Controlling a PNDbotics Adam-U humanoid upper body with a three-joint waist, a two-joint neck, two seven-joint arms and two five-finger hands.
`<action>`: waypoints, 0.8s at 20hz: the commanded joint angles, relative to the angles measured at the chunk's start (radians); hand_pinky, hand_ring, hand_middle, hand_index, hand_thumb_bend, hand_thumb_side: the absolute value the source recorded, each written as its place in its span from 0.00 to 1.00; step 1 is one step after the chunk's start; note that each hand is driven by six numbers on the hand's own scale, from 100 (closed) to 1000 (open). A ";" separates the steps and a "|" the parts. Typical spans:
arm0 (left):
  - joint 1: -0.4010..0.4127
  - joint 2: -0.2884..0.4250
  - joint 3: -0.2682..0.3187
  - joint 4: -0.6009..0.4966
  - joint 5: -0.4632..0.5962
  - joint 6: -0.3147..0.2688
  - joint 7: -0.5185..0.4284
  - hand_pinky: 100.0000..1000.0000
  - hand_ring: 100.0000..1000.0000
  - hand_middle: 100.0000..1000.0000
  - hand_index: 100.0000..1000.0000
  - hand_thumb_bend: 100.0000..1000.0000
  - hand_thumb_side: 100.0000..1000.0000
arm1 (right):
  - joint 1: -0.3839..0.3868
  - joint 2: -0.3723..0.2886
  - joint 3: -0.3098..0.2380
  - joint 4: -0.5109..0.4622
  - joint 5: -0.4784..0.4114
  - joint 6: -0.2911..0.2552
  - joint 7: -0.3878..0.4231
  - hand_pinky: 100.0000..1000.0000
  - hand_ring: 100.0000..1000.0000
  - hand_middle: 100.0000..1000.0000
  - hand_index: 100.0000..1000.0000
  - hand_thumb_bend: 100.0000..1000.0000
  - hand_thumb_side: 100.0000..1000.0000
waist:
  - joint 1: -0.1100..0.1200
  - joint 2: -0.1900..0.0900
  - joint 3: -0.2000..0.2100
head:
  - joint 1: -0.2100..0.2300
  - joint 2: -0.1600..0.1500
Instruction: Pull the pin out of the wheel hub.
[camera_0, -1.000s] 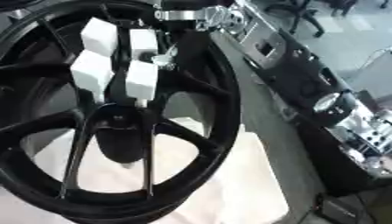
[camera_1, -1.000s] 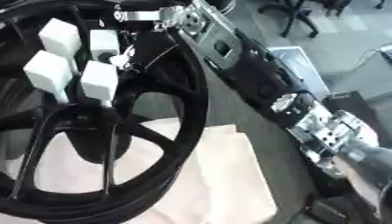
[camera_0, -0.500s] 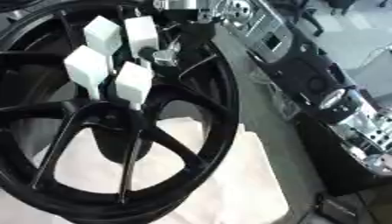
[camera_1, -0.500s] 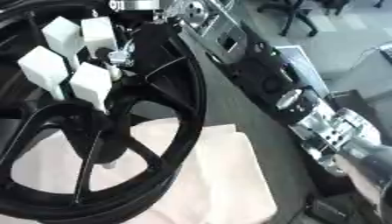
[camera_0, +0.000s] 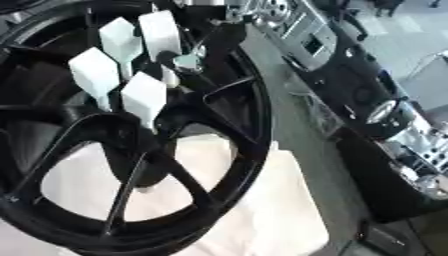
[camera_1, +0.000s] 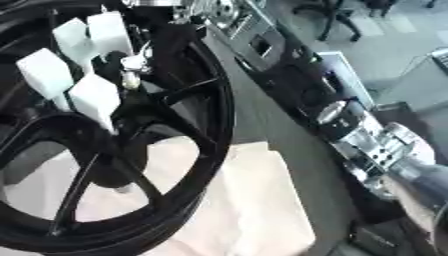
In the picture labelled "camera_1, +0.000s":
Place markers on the white flat board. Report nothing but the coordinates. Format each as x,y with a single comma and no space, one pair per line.
350,75

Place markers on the black office chair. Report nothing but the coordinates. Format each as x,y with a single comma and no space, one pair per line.
335,16

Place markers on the black bag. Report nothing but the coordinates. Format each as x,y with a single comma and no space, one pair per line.
379,240

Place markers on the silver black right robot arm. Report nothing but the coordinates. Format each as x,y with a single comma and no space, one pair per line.
326,110

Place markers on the black spoked wheel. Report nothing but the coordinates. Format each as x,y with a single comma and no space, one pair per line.
223,110

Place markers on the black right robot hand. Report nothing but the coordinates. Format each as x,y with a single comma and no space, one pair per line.
170,43

